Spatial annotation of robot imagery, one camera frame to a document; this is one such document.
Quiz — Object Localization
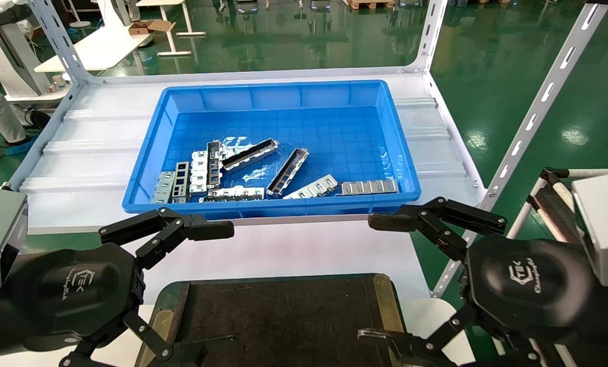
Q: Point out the white slotted metal part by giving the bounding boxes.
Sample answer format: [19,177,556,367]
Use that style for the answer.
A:
[189,150,209,194]

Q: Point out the dark channel-shaped metal part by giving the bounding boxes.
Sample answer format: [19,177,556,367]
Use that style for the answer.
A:
[266,148,310,198]

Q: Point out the crumpled silver foil bag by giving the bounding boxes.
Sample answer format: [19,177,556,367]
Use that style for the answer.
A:
[221,135,258,159]

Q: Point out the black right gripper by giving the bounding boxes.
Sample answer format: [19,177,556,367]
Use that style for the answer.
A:
[357,197,597,367]

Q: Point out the dark grey windowed metal part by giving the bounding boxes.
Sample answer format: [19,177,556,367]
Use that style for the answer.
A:
[171,161,191,204]

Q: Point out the white machine pedestal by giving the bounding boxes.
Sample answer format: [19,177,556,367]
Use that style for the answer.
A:
[0,0,78,111]

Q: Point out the long dark channel metal part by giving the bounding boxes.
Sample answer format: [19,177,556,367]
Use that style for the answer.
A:
[221,138,280,173]

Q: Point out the dark slotted metal part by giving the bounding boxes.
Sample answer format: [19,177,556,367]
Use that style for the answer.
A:
[206,141,224,189]

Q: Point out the wooden pallet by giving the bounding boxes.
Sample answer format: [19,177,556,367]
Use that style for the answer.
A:
[345,0,398,10]

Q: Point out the black flat container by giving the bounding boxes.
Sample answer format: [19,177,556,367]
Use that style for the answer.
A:
[136,273,412,367]

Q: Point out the white metal shelf rack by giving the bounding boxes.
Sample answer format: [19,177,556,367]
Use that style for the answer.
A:
[8,0,608,299]

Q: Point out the light silver slotted metal part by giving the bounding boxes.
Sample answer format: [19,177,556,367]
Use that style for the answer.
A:
[282,174,339,200]

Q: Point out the cardboard box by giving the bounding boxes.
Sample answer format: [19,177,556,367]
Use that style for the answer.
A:
[128,20,176,36]

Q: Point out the flat grey ribbed metal part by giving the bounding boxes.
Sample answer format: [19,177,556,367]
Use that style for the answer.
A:
[336,179,400,196]

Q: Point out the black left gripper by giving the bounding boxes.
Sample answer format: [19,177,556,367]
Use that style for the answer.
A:
[3,206,235,367]

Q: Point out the light grey right wrist camera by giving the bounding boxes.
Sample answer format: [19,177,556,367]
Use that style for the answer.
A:
[571,172,608,287]

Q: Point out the blue plastic bin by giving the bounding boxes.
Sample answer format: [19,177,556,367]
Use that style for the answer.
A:
[122,80,421,223]

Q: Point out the white background table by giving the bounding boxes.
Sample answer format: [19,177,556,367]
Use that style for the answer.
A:
[35,24,154,73]

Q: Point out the white table with legs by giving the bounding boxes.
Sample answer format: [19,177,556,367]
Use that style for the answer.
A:
[136,0,207,56]

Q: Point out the black cable coil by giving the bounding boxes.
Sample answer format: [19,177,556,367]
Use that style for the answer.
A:
[25,109,52,128]

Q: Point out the white tube frame black straps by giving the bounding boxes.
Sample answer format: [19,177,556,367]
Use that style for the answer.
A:
[525,167,608,246]

